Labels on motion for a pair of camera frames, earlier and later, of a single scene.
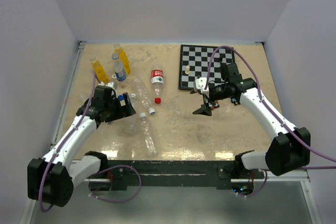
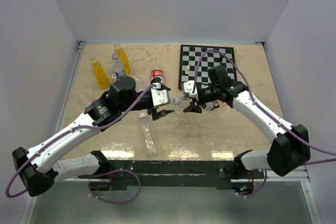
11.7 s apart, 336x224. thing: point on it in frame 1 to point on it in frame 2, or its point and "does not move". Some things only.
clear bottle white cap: [131, 122] to [176, 100]
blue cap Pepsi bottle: [118, 68] does not move
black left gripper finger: [128, 110] to [158, 80]
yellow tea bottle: [123, 55] does not move
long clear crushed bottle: [150, 148] does not move
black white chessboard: [195, 61] does not move
